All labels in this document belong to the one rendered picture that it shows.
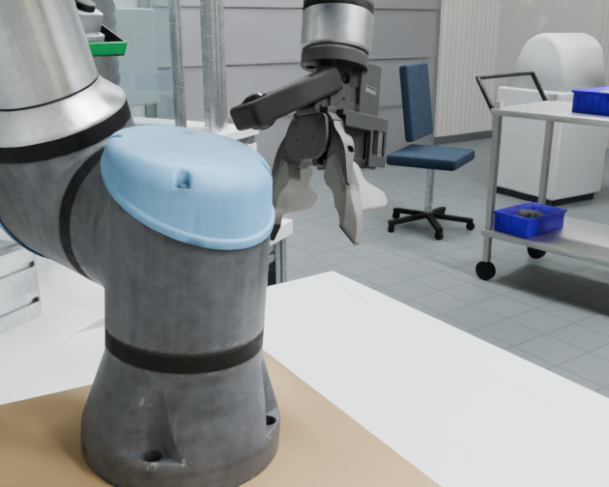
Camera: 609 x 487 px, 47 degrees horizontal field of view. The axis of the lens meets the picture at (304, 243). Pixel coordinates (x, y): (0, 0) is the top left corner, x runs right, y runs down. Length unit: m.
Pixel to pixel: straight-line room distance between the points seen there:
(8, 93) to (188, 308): 0.20
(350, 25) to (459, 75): 6.99
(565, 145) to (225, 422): 4.73
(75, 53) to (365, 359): 0.49
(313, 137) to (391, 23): 6.26
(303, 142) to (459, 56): 6.99
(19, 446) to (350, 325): 0.49
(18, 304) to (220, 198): 0.59
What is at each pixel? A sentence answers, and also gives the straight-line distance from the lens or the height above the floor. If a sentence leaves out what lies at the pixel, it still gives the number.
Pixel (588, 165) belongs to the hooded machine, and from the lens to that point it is 5.37.
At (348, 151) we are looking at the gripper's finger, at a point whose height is 1.12.
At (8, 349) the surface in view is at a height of 0.86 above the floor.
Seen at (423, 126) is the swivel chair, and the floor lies 0.61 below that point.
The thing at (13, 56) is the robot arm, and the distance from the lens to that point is 0.53.
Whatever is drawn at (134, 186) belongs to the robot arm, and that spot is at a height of 1.14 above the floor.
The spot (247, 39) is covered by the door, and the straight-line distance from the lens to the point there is 6.03.
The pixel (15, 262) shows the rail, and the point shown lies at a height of 0.95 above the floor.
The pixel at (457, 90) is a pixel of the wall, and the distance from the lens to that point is 7.73.
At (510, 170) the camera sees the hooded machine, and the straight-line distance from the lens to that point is 5.38.
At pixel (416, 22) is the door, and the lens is 7.17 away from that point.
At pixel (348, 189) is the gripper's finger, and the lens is 0.67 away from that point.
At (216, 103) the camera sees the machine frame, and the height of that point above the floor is 0.96.
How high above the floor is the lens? 1.24
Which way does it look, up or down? 18 degrees down
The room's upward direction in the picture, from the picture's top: straight up
